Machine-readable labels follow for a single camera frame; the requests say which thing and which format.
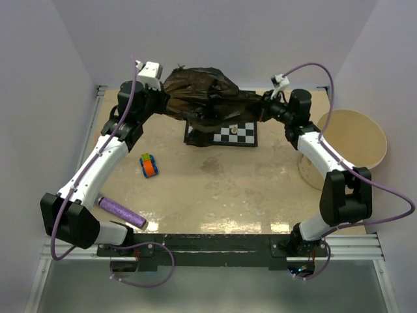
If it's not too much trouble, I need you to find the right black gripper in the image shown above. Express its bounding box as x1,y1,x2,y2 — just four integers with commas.
245,90,293,125

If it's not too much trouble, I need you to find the black trash bag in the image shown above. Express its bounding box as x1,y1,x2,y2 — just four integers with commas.
163,67,262,147

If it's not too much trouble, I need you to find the beige round trash bin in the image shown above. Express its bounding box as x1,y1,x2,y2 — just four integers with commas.
298,109,388,190

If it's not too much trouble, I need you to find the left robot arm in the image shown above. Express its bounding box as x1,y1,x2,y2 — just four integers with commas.
40,77,165,256

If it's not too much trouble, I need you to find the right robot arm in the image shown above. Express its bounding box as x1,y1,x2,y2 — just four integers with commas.
260,89,372,256

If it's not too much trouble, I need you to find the black white chessboard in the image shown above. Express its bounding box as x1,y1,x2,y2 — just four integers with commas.
184,121,258,147

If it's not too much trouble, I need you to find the colourful toy block car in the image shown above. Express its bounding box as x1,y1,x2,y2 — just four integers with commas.
139,153,159,178

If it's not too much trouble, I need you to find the purple glitter microphone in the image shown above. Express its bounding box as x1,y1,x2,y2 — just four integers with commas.
96,196,148,230

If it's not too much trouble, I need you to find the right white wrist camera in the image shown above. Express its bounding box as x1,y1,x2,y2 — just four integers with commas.
270,74,290,100

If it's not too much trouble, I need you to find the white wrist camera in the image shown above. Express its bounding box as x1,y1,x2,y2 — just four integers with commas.
270,74,290,100
136,60,163,91

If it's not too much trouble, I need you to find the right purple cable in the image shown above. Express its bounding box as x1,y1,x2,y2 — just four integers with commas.
283,62,416,281

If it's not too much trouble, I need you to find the purple cable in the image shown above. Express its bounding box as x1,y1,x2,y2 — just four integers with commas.
283,62,416,281
50,55,175,288

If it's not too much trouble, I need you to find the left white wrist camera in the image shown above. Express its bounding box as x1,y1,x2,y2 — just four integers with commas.
136,60,163,91

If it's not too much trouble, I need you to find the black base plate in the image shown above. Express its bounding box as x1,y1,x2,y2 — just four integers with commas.
97,233,328,272

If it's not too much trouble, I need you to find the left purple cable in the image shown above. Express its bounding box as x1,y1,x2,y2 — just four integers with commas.
50,55,175,288

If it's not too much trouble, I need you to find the aluminium left rail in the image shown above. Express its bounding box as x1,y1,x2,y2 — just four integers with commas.
79,85,108,163

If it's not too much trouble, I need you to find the aluminium rail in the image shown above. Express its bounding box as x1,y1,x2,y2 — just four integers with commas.
79,85,108,163
40,234,384,261

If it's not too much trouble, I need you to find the aluminium front rail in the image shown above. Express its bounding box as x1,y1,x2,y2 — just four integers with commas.
40,234,384,261

